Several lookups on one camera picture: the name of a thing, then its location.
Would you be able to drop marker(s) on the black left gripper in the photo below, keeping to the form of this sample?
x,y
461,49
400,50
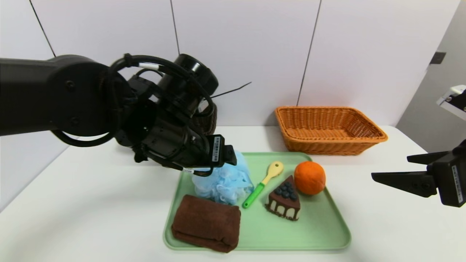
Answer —
x,y
217,149

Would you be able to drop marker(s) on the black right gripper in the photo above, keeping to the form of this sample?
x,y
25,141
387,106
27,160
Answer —
x,y
453,183

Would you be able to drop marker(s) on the light blue bath pouf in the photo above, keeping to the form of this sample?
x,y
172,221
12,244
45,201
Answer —
x,y
225,185

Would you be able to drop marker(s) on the brown towel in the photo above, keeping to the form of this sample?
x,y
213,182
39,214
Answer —
x,y
207,222

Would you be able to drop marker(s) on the chocolate blueberry cake slice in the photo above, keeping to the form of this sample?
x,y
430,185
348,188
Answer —
x,y
285,202

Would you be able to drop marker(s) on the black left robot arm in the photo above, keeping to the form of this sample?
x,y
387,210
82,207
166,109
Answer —
x,y
36,94

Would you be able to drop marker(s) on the dark brown wicker basket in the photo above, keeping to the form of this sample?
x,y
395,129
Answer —
x,y
208,123

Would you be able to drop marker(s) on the orange wicker basket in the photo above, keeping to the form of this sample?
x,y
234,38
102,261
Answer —
x,y
327,147

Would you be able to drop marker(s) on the thin black zip tie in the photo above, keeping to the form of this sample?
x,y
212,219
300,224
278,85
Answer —
x,y
233,89

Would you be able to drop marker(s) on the light green plastic tray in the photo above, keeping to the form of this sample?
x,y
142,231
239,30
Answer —
x,y
262,229

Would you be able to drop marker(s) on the orange fruit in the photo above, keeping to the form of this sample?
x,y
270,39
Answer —
x,y
309,177

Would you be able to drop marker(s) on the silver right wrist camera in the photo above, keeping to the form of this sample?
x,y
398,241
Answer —
x,y
453,100

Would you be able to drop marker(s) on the dark wall bracket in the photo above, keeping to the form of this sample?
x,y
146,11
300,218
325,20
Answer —
x,y
438,57

